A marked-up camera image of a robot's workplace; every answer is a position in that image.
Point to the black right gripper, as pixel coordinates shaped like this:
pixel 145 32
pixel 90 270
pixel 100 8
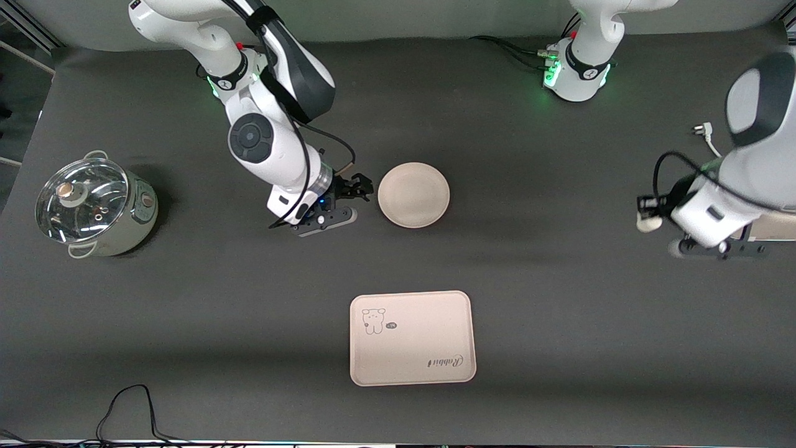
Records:
pixel 342 188

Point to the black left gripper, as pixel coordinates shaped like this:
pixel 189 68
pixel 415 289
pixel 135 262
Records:
pixel 678 195

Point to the white steamed bun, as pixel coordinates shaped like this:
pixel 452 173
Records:
pixel 648 224

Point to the round cream plate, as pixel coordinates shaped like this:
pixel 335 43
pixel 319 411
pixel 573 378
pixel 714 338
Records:
pixel 413 195

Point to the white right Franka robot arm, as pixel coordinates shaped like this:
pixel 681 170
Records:
pixel 273 155

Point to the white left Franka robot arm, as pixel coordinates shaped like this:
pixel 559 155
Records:
pixel 758 162

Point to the cream tray with rabbit print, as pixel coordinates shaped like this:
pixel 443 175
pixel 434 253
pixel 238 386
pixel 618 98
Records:
pixel 423 339

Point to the dark grey table mat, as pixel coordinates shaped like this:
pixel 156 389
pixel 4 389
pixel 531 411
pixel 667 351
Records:
pixel 249 280

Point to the pale green electric pot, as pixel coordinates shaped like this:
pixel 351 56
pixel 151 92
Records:
pixel 137 224

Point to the glass pot lid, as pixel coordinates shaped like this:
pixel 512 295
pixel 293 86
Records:
pixel 93 211

